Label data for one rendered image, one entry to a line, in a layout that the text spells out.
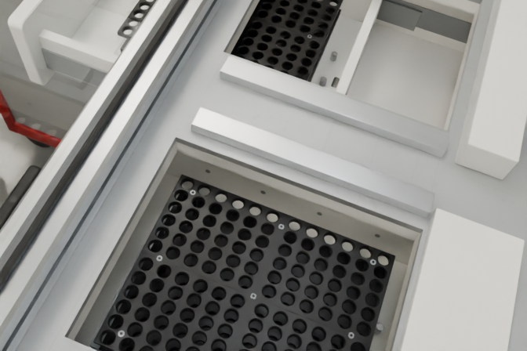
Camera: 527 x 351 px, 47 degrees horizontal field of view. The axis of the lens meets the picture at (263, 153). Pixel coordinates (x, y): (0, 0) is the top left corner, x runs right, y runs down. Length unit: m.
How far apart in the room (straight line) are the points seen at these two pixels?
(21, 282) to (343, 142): 0.31
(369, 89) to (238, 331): 0.37
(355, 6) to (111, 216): 0.45
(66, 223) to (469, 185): 0.36
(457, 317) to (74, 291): 0.31
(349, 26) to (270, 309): 0.43
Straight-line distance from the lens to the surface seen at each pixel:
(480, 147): 0.58
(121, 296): 0.56
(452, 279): 0.54
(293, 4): 0.75
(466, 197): 0.59
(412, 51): 0.84
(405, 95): 0.79
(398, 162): 0.59
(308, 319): 0.55
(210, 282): 0.56
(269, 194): 0.62
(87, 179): 0.50
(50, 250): 0.49
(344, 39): 0.81
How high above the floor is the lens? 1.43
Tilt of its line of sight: 59 degrees down
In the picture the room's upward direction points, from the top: 9 degrees clockwise
